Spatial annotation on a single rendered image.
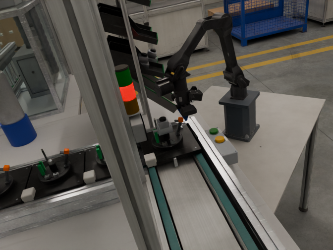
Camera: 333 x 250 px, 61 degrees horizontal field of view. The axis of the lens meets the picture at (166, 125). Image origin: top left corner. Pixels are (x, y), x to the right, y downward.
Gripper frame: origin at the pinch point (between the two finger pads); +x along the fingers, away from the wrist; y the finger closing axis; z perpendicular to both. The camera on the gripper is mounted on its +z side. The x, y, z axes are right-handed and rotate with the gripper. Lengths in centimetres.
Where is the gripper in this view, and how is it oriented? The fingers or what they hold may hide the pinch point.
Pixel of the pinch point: (185, 113)
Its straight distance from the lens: 121.8
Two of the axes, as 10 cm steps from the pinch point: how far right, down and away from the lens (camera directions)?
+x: 1.8, 8.3, 5.2
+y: -2.3, -4.8, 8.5
